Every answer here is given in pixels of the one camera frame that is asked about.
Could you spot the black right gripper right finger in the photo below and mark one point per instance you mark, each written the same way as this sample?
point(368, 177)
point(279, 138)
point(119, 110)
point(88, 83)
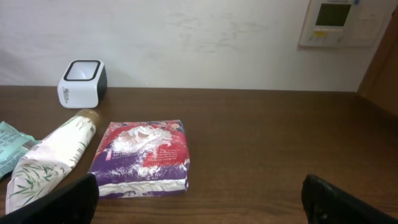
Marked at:
point(323, 202)

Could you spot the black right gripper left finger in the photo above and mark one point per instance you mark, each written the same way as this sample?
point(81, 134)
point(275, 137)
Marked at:
point(73, 203)

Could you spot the white tube brown cap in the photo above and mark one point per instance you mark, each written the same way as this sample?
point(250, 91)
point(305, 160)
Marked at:
point(43, 167)

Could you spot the red purple plastic pack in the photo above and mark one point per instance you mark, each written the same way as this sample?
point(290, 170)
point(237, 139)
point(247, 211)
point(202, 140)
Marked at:
point(142, 159)

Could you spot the teal wet wipes packet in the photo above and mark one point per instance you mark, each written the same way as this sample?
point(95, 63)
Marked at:
point(14, 145)

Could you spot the white barcode scanner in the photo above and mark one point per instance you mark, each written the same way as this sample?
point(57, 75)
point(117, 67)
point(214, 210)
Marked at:
point(83, 84)

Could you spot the white wall control panel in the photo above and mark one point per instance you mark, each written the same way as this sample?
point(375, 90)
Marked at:
point(345, 23)

